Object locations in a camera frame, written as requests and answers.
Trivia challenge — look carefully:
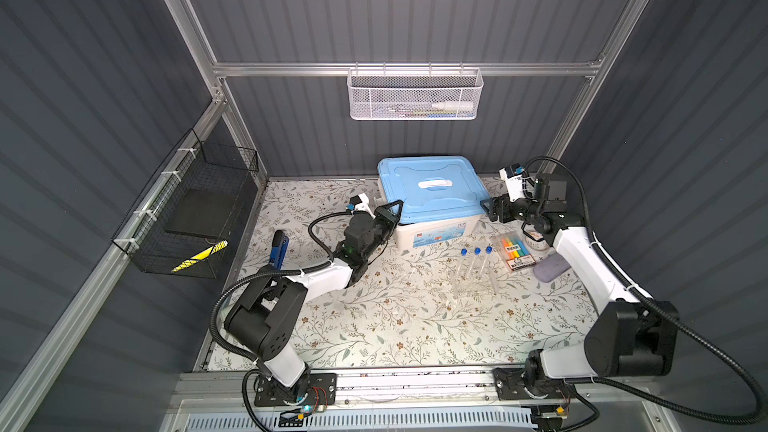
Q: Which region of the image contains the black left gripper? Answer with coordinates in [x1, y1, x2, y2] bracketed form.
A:
[360, 198, 398, 264]

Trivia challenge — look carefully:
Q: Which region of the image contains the white plastic storage bin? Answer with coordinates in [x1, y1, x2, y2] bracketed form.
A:
[394, 215, 481, 250]

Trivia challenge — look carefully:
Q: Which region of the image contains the blue plastic bin lid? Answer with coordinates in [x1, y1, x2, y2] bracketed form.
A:
[378, 156, 490, 225]

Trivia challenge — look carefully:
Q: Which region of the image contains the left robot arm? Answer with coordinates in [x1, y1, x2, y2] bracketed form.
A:
[209, 194, 404, 402]

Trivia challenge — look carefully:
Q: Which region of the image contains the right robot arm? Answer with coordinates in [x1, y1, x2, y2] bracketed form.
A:
[481, 158, 767, 430]

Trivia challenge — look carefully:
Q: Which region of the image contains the clear tape roll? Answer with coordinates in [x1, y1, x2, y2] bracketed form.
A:
[525, 231, 550, 252]

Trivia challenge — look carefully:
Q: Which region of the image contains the highlighter pen pack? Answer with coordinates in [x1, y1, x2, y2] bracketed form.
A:
[498, 234, 536, 272]

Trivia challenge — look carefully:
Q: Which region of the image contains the grey purple pouch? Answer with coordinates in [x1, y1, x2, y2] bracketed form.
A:
[533, 253, 571, 283]

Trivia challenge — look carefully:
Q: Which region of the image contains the blue stapler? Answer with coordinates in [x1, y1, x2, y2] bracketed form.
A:
[268, 229, 290, 270]

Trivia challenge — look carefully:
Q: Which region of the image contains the clear test tube rack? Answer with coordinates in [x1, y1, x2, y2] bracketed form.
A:
[448, 251, 494, 306]

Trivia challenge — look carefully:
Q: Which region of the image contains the white bottle in basket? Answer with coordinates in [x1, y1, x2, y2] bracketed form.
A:
[431, 101, 475, 113]

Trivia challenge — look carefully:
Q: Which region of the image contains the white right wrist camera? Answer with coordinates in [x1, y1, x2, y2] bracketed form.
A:
[499, 163, 526, 202]

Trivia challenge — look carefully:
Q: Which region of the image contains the white wire wall basket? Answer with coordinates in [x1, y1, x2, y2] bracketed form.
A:
[346, 67, 484, 121]

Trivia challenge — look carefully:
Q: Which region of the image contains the black wire side basket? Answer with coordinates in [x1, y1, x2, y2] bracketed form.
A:
[112, 131, 260, 279]

